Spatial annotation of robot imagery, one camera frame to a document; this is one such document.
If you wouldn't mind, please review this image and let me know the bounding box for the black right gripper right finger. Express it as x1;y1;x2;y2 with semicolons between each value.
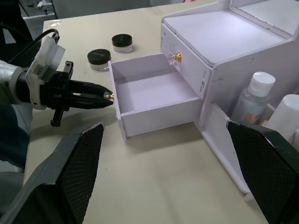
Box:
226;120;299;224

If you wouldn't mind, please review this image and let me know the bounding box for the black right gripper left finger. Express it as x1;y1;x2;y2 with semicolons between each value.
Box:
0;121;104;224

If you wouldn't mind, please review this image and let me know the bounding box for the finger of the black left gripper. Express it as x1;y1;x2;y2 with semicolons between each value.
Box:
69;95;114;111
69;80;113;97

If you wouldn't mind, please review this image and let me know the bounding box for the white drawer with gold knob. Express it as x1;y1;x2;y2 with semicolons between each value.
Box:
104;53;202;140
160;23;214;98

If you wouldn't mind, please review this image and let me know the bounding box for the white makeup organizer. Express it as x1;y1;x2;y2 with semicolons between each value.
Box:
160;0;299;203

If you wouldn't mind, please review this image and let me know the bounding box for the black lidded round compact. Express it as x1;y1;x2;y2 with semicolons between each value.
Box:
112;34;133;53
87;49;112;71

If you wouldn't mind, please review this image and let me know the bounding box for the plain white bottle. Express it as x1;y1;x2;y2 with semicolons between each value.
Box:
266;94;299;143

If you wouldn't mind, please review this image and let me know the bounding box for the clear bottle with white cap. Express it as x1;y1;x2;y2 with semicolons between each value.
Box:
230;71;276;125

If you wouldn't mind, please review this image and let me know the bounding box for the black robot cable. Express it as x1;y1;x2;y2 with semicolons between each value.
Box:
0;22;59;65

